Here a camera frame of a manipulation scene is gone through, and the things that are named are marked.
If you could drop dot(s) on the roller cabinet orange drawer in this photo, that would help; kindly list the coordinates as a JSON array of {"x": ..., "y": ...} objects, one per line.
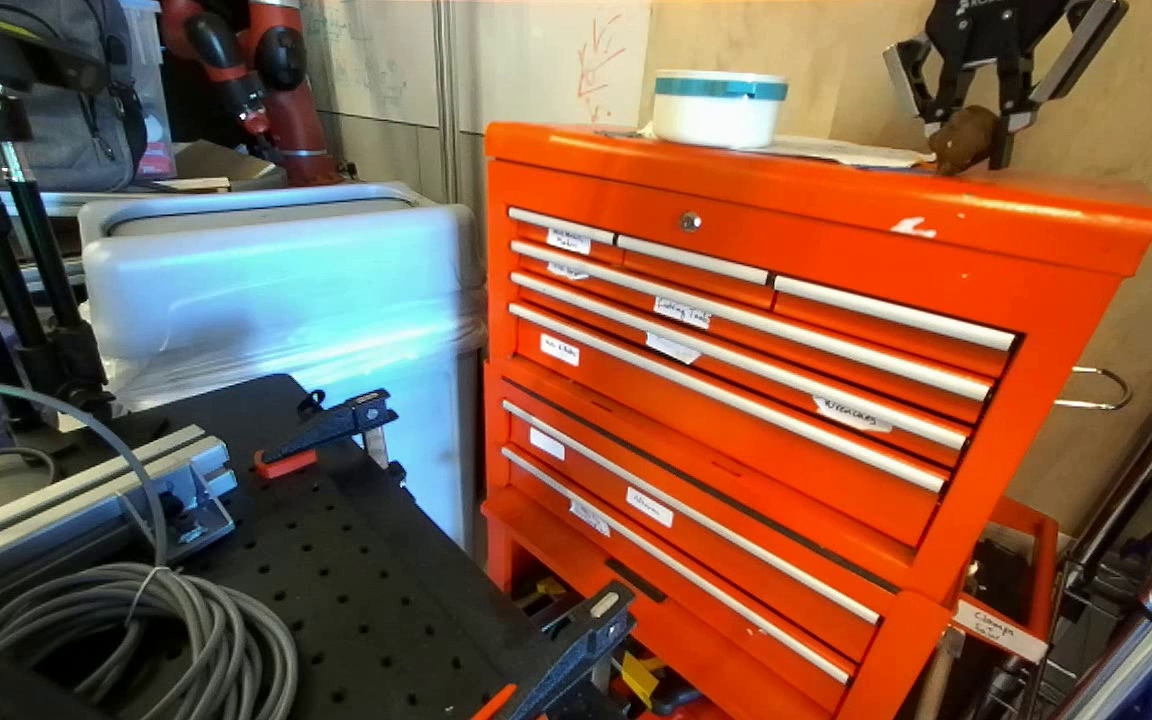
[
  {"x": 681, "y": 602},
  {"x": 696, "y": 542}
]

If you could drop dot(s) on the metal corner bracket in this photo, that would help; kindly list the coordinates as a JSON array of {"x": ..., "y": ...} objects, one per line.
[{"x": 197, "y": 512}]

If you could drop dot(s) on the round silver chest lock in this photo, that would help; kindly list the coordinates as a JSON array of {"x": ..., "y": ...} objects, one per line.
[{"x": 694, "y": 223}]

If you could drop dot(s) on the long deep orange drawer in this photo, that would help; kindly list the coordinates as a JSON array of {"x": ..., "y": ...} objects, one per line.
[{"x": 737, "y": 441}]

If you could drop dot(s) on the medium orange drawer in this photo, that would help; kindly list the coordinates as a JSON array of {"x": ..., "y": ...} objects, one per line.
[{"x": 696, "y": 266}]

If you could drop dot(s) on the black camera tripod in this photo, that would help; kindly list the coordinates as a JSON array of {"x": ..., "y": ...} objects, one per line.
[{"x": 18, "y": 266}]

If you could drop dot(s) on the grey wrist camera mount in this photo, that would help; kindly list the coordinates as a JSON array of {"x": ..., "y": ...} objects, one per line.
[{"x": 1082, "y": 43}]

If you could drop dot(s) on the orange tool chest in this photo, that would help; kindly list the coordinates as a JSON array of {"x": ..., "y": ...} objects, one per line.
[{"x": 1002, "y": 240}]

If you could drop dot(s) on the wide orange drawer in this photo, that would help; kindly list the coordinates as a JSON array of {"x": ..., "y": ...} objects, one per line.
[{"x": 888, "y": 325}]

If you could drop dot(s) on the brown toy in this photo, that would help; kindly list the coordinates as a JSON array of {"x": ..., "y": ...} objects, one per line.
[{"x": 953, "y": 144}]

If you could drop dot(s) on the translucent plastic storage bin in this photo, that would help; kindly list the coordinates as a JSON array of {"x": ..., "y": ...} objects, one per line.
[{"x": 270, "y": 305}]

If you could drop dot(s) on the short orange drawer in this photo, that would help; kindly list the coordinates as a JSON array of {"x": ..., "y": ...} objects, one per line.
[{"x": 562, "y": 234}]

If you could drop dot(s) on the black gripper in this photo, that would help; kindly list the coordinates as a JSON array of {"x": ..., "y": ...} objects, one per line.
[{"x": 988, "y": 34}]

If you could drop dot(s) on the white label bar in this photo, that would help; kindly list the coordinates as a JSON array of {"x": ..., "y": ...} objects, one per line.
[{"x": 1002, "y": 631}]

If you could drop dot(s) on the white paper sheet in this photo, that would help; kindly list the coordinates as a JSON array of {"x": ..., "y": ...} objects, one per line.
[{"x": 840, "y": 149}]

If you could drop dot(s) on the aluminium extrusion rail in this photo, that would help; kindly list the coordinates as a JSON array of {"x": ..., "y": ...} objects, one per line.
[{"x": 40, "y": 512}]

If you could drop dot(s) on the blue bar clamp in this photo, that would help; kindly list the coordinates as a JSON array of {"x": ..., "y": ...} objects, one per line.
[{"x": 578, "y": 647}]

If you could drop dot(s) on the silver metal rail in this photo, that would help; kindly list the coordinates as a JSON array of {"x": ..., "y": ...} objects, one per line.
[{"x": 1140, "y": 642}]

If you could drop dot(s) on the long shallow orange drawer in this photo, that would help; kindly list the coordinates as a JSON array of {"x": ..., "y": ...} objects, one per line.
[
  {"x": 750, "y": 386},
  {"x": 762, "y": 345}
]

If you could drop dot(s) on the white bowl teal stripe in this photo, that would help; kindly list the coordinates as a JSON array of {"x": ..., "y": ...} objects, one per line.
[{"x": 719, "y": 119}]

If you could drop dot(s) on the red robot arm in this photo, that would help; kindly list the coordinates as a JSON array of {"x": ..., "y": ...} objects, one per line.
[{"x": 285, "y": 83}]

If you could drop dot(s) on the grey backpack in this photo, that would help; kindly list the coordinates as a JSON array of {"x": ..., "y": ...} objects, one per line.
[{"x": 60, "y": 122}]

